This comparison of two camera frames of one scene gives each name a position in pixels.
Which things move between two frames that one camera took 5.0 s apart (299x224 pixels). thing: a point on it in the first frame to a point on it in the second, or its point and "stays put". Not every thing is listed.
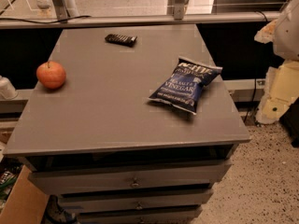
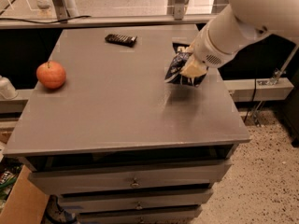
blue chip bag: [183, 86] to [173, 73]
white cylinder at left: [7, 91] stays put
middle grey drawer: [135, 202] stays put
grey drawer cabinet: [141, 131] stays put
